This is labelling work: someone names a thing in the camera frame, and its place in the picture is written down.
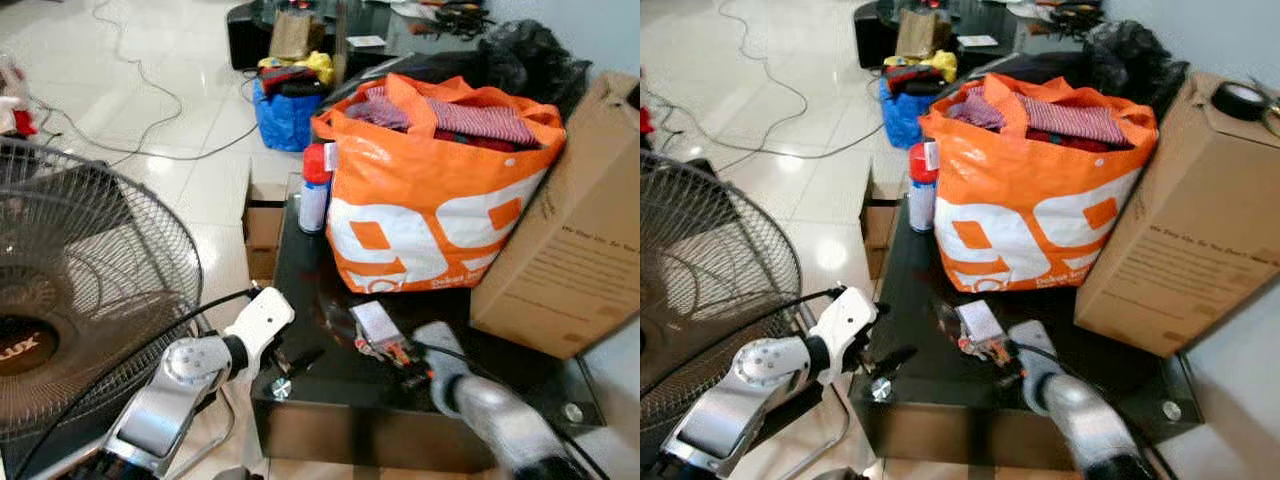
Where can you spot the keys with white tag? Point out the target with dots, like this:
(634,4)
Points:
(980,322)
(376,322)

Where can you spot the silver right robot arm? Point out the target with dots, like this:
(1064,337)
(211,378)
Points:
(1085,420)
(500,420)

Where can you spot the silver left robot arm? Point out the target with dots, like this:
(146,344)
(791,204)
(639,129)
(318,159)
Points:
(745,390)
(170,395)

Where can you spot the black glass coffee table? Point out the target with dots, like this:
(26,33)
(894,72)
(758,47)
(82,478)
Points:
(950,410)
(340,400)

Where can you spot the small brown cardboard box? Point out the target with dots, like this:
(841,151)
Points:
(880,225)
(262,225)

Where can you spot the orange white shopping bag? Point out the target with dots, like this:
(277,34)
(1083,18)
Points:
(430,220)
(1030,220)

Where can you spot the red capped spray can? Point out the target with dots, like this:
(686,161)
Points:
(921,190)
(315,190)

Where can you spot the black mesh electric fan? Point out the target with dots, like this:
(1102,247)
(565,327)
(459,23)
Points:
(90,250)
(720,250)

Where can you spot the long brown cardboard box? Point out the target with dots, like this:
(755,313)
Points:
(570,240)
(1190,230)

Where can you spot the blue plastic bag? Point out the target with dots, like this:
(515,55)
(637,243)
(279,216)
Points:
(285,122)
(903,120)

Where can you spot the red striped cloth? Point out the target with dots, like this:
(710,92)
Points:
(1075,120)
(485,122)

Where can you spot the purple patterned cloth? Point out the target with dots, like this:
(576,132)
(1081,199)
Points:
(378,110)
(975,108)

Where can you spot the yellow cloth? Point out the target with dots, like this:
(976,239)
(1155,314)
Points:
(320,66)
(944,64)

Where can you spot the white paper sheet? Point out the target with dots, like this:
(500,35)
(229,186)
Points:
(365,41)
(977,40)

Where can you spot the black low cabinet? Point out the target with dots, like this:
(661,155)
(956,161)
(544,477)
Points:
(250,35)
(875,35)

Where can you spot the brown paper bag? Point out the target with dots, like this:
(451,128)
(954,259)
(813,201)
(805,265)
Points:
(922,34)
(295,35)

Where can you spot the black plastic bag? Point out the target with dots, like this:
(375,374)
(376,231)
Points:
(535,60)
(1135,60)

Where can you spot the red and white item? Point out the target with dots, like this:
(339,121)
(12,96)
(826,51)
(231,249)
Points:
(14,100)
(646,120)

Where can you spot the black tape roll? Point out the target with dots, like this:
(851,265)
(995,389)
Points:
(1240,101)

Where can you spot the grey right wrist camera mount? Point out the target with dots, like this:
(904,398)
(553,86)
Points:
(440,348)
(1032,346)

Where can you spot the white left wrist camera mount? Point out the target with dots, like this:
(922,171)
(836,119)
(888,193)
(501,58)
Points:
(848,318)
(262,318)

